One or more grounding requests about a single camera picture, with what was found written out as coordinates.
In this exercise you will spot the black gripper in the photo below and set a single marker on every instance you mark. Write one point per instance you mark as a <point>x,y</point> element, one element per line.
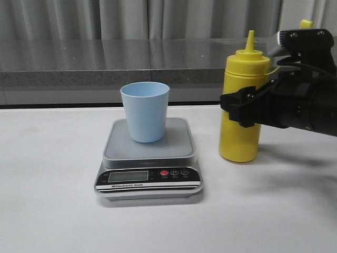
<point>286,102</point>

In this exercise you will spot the yellow squeeze bottle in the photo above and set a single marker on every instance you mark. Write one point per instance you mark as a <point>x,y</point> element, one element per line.
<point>247,67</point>

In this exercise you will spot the light blue plastic cup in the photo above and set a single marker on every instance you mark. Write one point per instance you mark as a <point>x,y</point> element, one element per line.
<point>145,105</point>

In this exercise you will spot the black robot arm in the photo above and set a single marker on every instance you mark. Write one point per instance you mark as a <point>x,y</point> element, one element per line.
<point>324,106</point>

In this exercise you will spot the silver electronic kitchen scale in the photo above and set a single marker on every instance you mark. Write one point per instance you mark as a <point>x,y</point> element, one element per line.
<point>164,169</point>

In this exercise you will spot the grey pleated curtain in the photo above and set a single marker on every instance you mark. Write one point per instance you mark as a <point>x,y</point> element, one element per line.
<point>158,20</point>

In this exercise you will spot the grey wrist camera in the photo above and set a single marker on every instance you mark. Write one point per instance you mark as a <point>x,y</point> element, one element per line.
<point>275,44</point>

